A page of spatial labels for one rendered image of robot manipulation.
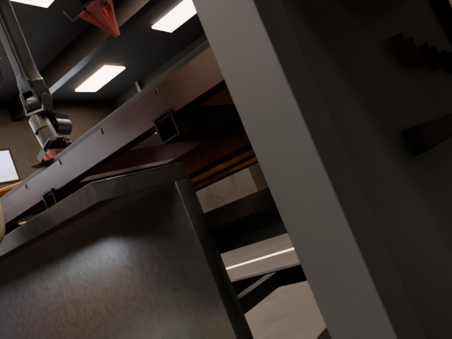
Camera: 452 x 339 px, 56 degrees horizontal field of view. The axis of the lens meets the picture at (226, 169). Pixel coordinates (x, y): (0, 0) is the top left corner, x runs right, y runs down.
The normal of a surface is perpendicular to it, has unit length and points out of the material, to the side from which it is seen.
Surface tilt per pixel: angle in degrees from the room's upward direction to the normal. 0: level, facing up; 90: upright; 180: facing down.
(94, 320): 90
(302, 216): 90
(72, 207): 90
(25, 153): 90
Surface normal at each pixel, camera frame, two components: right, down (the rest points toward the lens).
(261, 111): -0.58, 0.16
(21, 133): 0.75, -0.36
